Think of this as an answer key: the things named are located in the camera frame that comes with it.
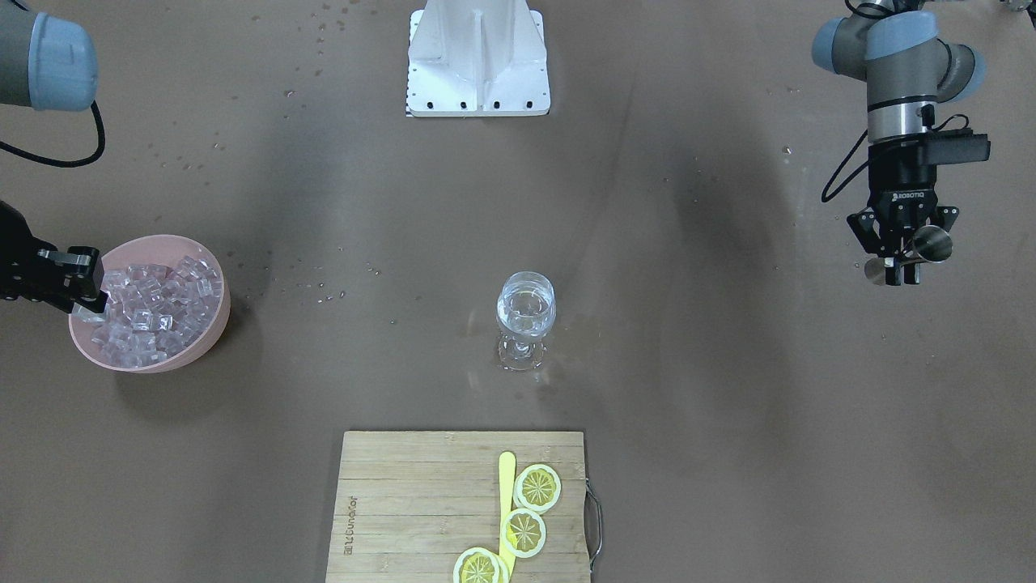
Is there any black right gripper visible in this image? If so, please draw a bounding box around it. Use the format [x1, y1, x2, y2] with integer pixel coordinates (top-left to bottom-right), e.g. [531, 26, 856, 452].
[1, 202, 108, 315]

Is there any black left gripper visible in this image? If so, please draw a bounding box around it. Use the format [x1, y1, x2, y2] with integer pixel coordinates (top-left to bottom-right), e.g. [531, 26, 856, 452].
[847, 139, 959, 287]

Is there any clear ice cube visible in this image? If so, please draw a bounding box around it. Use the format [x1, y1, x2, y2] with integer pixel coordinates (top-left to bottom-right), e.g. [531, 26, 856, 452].
[70, 304, 108, 327]

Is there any steel jigger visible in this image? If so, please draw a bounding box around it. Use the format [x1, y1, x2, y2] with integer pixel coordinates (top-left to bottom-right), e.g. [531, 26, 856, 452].
[864, 225, 953, 287]

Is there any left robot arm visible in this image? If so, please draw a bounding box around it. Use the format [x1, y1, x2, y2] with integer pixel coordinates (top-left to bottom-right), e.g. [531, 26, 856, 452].
[811, 1, 991, 287]

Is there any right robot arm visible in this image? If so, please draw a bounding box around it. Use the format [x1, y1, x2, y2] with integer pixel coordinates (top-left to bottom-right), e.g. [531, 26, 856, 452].
[1, 1, 108, 314]

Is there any pink bowl of ice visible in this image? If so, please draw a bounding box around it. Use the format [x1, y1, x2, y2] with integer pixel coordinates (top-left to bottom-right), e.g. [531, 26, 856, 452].
[68, 235, 231, 373]

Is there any clear wine glass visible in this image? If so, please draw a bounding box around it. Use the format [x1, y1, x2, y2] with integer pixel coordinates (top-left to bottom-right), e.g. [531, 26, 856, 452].
[495, 270, 558, 370]

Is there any bamboo cutting board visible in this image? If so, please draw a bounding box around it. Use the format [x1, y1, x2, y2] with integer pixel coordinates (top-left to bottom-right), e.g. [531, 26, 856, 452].
[319, 429, 596, 582]

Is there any yellow lemon slice far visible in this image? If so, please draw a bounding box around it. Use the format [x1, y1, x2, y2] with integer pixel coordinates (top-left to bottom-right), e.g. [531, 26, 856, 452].
[513, 462, 563, 514]

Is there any yellow lemon slice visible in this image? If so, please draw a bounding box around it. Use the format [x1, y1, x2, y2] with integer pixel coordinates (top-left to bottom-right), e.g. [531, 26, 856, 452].
[452, 547, 510, 583]
[499, 507, 547, 560]
[513, 462, 563, 514]

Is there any yellow plastic knife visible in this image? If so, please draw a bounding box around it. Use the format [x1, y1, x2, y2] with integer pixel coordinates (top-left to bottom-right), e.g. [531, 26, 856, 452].
[497, 451, 516, 581]

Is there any yellow lemon slice middle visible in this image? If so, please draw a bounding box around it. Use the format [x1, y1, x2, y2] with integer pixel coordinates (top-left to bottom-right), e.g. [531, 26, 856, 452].
[499, 507, 547, 560]

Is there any yellow lemon slice near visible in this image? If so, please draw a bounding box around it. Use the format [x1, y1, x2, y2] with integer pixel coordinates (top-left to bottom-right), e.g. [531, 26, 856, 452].
[452, 547, 510, 583]

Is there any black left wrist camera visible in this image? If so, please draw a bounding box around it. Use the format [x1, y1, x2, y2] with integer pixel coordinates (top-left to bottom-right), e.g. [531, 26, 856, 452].
[918, 128, 991, 166]

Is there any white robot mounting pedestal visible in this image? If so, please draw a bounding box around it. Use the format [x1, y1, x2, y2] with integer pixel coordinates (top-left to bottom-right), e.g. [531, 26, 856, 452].
[405, 1, 551, 117]

